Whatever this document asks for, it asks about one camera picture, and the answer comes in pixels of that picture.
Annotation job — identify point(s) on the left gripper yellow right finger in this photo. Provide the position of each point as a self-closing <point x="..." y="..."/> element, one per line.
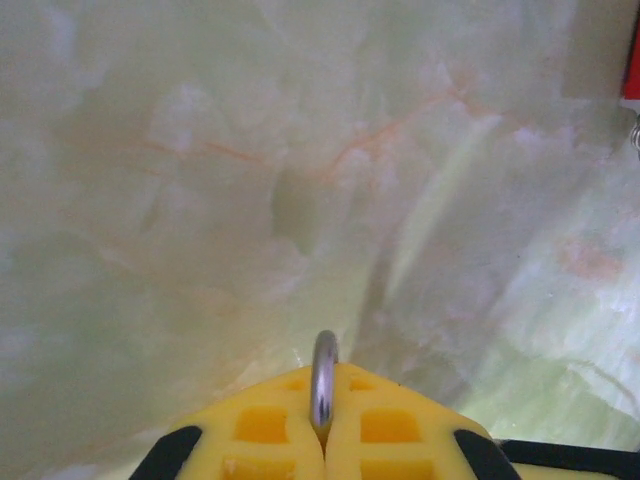
<point x="345" y="440"/>

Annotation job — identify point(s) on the small red object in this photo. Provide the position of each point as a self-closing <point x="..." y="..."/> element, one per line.
<point x="631" y="50"/>

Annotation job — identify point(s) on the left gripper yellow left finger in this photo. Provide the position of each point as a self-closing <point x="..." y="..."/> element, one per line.
<point x="300" y="430"/>

